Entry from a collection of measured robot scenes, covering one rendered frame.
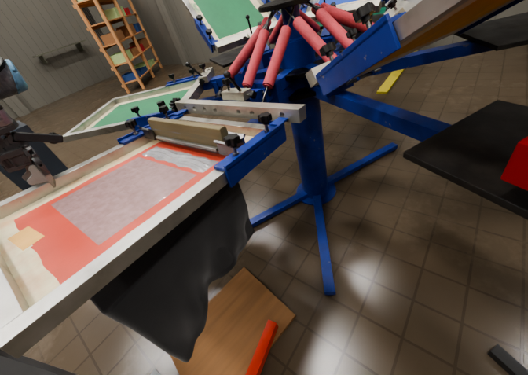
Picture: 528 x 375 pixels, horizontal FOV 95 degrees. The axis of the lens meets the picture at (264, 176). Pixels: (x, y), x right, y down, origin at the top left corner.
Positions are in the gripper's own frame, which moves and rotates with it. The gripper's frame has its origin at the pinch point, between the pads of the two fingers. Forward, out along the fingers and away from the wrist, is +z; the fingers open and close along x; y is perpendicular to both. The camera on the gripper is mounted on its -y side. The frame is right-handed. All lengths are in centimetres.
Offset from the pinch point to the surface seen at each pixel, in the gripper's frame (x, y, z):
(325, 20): 49, -112, -27
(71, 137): -77, -29, 7
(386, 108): 82, -91, 4
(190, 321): 48, -1, 44
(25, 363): 17, 34, 38
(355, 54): 81, -53, -22
